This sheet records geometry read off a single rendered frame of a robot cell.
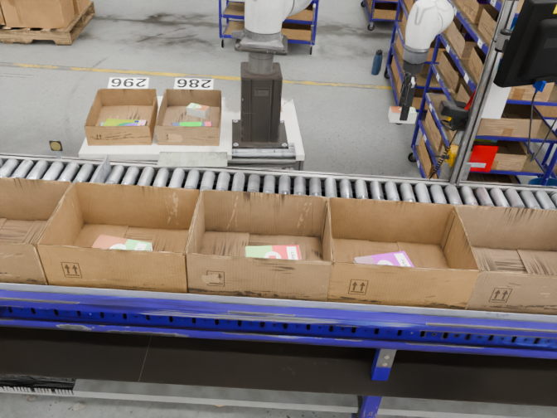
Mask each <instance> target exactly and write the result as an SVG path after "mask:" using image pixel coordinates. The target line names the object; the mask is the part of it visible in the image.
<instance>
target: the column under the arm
mask: <svg viewBox="0 0 557 418"><path fill-rule="evenodd" d="M248 64H249V62H248V61H243V62H241V63H240V119H232V148H279V149H288V138H287V133H286V128H285V123H284V120H281V119H280V115H281V101H282V87H283V76H282V71H281V67H280V63H278V62H273V68H272V71H271V72H270V73H268V74H256V73H253V72H251V71H249V70H248Z"/></svg>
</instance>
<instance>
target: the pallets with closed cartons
mask: <svg viewBox="0 0 557 418"><path fill-rule="evenodd" d="M94 15H95V9H94V1H90V0H0V25H5V26H4V27H3V28H1V29H0V41H4V43H5V44H13V43H14V42H20V44H30V43H32V42H33V40H34V39H37V40H53V41H54V42H55V44H56V45H57V46H71V45H72V44H73V42H74V41H75V40H76V38H77V37H78V36H79V34H81V32H82V31H83V30H84V28H85V27H86V26H87V24H88V23H89V22H90V20H91V19H92V17H93V16H94ZM14 27H19V28H18V29H17V30H12V29H13V28H14ZM32 28H34V29H33V30H32V31H31V29H32ZM53 28H55V30H54V31H53V32H51V30H52V29H53Z"/></svg>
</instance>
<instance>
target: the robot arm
mask: <svg viewBox="0 0 557 418"><path fill-rule="evenodd" d="M311 1H312V0H245V29H243V30H238V31H232V33H231V37H234V38H236V39H240V40H242V41H241V42H240V46H241V47H254V48H264V49H273V50H278V51H282V50H283V44H282V39H283V33H281V27H282V22H283V21H284V20H285V18H286V17H290V16H292V15H294V14H297V13H299V12H301V11H302V10H303V9H305V8H306V7H307V6H308V5H309V4H310V3H311ZM453 16H454V10H453V7H452V5H451V4H450V3H449V2H448V1H447V0H418V1H417V2H416V3H415V4H414V5H413V7H412V9H411V11H410V13H409V17H408V21H407V24H406V29H405V44H404V52H403V59H404V62H403V66H402V69H403V71H404V77H403V80H402V85H401V89H400V93H401V94H400V102H399V105H398V106H399V107H402V109H401V113H400V120H401V121H407V119H408V115H409V108H410V106H412V103H413V98H414V92H415V88H416V85H417V82H415V81H416V79H417V76H416V74H418V73H420V72H421V71H422V69H423V66H424V62H426V60H427V56H428V53H429V47H430V44H431V42H432V41H433V40H434V38H435V37H436V36H437V35H438V34H440V33H441V32H443V31H444V30H446V29H447V28H448V26H449V25H450V24H451V22H452V20H453Z"/></svg>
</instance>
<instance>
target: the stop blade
mask: <svg viewBox="0 0 557 418"><path fill-rule="evenodd" d="M110 173H111V167H110V162H109V155H108V154H107V155H106V157H105V158H104V161H103V162H102V164H101V165H100V167H99V170H98V171H97V173H96V174H95V176H94V178H93V180H92V182H99V183H105V182H106V181H107V179H108V177H109V175H110Z"/></svg>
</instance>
